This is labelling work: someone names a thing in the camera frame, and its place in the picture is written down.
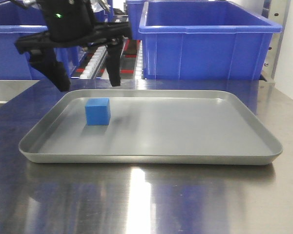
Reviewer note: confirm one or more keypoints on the blue cube block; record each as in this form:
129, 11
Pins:
97, 111

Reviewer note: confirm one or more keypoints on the blue bin rear right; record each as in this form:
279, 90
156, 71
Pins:
135, 9

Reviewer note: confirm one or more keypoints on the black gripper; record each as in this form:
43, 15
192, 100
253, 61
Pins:
72, 23

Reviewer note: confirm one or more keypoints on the grey metal tray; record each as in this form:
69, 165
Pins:
153, 126

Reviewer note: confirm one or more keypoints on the blue bin front right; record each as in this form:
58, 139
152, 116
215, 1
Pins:
192, 40

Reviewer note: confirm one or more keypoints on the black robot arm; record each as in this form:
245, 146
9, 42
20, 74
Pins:
73, 23

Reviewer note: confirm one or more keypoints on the blue bin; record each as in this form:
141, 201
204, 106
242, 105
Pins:
192, 40
16, 22
135, 9

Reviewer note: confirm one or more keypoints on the white roller conveyor rail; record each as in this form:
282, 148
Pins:
94, 65

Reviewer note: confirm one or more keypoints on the blue bin front left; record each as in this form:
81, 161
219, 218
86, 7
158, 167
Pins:
16, 22

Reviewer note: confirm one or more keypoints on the steel shelf upright post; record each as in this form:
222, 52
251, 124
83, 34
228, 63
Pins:
277, 11

